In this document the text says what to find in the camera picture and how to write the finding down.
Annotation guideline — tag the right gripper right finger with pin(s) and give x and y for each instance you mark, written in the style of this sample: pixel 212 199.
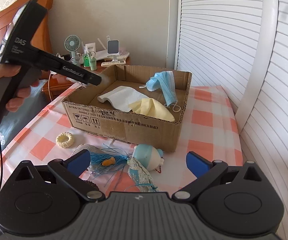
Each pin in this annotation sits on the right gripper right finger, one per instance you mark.
pixel 202 168

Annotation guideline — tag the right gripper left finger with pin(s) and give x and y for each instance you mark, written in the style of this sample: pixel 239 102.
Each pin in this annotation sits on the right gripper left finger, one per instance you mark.
pixel 74 165

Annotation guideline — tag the cream hair scrunchie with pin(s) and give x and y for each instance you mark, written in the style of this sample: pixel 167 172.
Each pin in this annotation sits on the cream hair scrunchie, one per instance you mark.
pixel 65 140

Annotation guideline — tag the orange finger cot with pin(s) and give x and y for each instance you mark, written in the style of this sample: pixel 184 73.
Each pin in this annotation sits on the orange finger cot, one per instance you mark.
pixel 109 162

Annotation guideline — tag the blue tassel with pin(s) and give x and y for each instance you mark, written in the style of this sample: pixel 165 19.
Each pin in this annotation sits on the blue tassel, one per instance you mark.
pixel 121 157

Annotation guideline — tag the blue white plush toy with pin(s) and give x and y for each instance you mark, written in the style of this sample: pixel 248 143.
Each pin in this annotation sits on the blue white plush toy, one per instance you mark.
pixel 150 157

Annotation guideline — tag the blue patterned sachet pouch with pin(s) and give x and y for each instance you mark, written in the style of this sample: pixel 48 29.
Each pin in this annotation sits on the blue patterned sachet pouch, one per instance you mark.
pixel 141 177

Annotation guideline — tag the white cloth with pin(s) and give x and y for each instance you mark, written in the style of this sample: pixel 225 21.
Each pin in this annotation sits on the white cloth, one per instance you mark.
pixel 121 97

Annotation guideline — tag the yellow cloth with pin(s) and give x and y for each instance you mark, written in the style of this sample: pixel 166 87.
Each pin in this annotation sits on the yellow cloth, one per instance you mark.
pixel 151 108

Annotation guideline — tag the blue surgical face mask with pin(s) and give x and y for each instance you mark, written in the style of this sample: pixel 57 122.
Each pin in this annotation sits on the blue surgical face mask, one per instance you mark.
pixel 166 83

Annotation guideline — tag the brown hair scrunchie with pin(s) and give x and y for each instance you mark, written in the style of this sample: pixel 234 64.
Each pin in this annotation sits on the brown hair scrunchie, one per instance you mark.
pixel 90 186

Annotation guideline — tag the person's left hand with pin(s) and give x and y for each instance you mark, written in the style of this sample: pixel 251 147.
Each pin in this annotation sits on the person's left hand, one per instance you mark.
pixel 8 70

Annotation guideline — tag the wooden headboard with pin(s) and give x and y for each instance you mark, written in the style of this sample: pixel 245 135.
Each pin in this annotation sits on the wooden headboard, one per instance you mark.
pixel 41 38

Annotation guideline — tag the orange white checkered tablecloth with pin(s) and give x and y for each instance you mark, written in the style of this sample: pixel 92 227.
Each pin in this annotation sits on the orange white checkered tablecloth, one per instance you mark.
pixel 209 129

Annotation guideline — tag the dark grey blanket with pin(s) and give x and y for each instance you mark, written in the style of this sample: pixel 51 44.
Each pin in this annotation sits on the dark grey blanket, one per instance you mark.
pixel 13 123

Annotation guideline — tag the small green desk fan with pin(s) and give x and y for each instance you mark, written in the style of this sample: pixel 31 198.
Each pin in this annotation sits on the small green desk fan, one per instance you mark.
pixel 72 44

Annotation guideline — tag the green box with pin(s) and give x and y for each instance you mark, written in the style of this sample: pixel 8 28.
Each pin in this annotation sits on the green box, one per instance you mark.
pixel 86 60

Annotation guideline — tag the white skincare box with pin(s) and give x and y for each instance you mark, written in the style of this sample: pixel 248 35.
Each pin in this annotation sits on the white skincare box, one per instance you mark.
pixel 90 47

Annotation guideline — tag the green tube bottle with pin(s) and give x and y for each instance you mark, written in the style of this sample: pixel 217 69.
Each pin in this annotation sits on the green tube bottle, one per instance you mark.
pixel 92 60

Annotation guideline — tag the brown cardboard box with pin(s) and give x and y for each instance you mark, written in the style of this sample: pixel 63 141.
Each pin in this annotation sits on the brown cardboard box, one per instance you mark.
pixel 87 113

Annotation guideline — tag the white remote control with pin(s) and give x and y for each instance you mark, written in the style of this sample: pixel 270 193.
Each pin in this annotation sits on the white remote control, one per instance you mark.
pixel 111 63

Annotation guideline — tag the phone on white stand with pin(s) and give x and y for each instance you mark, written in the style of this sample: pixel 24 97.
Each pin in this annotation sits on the phone on white stand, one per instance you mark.
pixel 112 48

